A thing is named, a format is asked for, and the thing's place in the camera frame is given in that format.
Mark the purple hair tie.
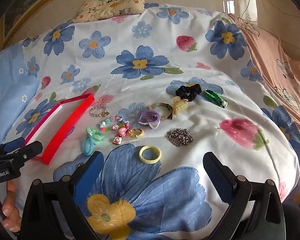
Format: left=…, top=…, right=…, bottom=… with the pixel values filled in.
left=138, top=110, right=161, bottom=130

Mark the pink printed blanket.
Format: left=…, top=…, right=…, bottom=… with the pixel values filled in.
left=227, top=14, right=300, bottom=145

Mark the blue hair tie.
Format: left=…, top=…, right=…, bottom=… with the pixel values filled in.
left=82, top=136, right=97, bottom=155

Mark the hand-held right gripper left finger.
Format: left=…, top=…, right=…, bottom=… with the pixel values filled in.
left=17, top=151, right=105, bottom=240

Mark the pink cartoon hair clip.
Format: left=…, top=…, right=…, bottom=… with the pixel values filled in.
left=112, top=127, right=129, bottom=145

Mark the light blue flower pillow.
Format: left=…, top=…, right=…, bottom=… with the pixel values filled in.
left=0, top=42, right=40, bottom=145

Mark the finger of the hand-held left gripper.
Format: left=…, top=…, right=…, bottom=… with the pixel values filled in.
left=0, top=137, right=25, bottom=156
left=0, top=141, right=43, bottom=167

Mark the clear crystal bead bracelet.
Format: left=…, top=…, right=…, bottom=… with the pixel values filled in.
left=90, top=106, right=110, bottom=118

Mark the wooden headboard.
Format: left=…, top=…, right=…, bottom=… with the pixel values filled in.
left=0, top=0, right=130, bottom=55

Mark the red cardboard box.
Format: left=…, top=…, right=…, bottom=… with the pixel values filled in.
left=24, top=93, right=95, bottom=165

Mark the yellow claw hair clip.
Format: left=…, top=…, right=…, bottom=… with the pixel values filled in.
left=171, top=96, right=189, bottom=116

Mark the black scrunchie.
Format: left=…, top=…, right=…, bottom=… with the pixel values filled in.
left=175, top=84, right=202, bottom=102

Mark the green hair clip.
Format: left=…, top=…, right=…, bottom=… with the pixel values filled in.
left=203, top=89, right=228, bottom=108

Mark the metal cuff bangle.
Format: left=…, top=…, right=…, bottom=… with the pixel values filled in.
left=148, top=102, right=174, bottom=120

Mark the yellow orange toy ring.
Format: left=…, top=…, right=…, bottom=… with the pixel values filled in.
left=128, top=128, right=145, bottom=138

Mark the panda print pillow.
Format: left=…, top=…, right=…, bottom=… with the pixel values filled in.
left=72, top=0, right=145, bottom=23

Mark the person's left hand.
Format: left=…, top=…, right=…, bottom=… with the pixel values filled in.
left=0, top=180, right=22, bottom=233

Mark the pale yellow bangle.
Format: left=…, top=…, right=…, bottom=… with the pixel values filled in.
left=139, top=145, right=162, bottom=165

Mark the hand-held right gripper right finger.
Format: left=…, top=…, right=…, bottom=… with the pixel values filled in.
left=202, top=151, right=291, bottom=240

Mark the colourful plastic bead bracelet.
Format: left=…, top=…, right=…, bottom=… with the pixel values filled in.
left=99, top=115, right=132, bottom=133

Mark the mint green bow hair tie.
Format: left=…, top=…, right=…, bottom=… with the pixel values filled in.
left=86, top=127, right=105, bottom=144

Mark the floral strawberry bed sheet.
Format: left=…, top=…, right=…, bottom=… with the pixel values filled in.
left=5, top=2, right=300, bottom=240

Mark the silver chain bracelet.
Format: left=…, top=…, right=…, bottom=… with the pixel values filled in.
left=167, top=128, right=193, bottom=147

